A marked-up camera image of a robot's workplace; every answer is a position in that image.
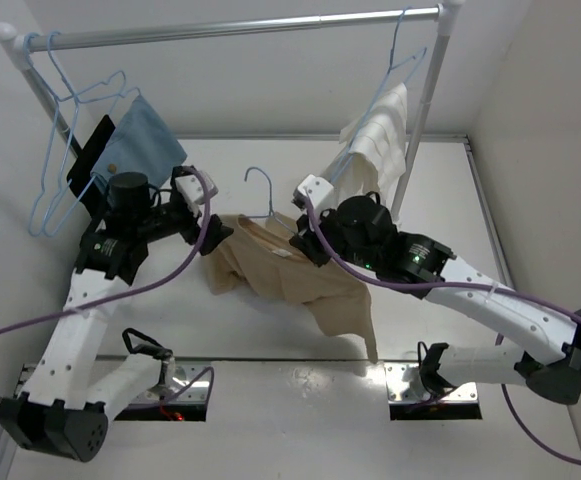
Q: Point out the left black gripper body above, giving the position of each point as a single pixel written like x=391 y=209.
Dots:
x=170 y=218

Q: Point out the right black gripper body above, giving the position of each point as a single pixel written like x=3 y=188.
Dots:
x=315 y=250

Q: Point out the light blue wire hanger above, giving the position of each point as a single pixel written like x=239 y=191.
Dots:
x=270 y=212

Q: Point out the beige t shirt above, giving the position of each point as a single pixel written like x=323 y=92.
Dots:
x=261 y=257

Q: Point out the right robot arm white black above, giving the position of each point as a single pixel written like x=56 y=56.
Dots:
x=541 y=349

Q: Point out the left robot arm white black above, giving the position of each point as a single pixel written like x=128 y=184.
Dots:
x=59 y=410

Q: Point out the empty blue hanger left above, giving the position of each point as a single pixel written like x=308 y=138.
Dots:
x=63 y=109

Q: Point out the blue hanger holding denim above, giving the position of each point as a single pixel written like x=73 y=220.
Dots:
x=66 y=179

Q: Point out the blue hanger with white cloth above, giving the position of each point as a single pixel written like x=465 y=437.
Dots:
x=395 y=97

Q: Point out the blue denim cloth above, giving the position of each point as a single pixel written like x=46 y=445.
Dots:
x=141 y=142

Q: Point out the black cloth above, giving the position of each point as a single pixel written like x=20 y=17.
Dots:
x=89 y=188

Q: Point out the white folded cloth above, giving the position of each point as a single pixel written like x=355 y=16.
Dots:
x=373 y=167

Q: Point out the metal clothes rack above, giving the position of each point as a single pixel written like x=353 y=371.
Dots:
x=19 y=47

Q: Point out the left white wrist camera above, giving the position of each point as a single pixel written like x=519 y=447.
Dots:
x=196 y=189

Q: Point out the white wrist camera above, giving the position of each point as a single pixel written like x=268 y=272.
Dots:
x=315 y=189
x=196 y=189

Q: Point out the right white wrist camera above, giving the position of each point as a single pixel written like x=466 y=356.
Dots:
x=315 y=189

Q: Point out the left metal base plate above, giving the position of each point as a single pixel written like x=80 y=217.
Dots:
x=187 y=384

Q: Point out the metal base plate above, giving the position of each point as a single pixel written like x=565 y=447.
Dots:
x=404 y=387
x=187 y=384

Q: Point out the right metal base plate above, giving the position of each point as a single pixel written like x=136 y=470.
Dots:
x=404 y=387

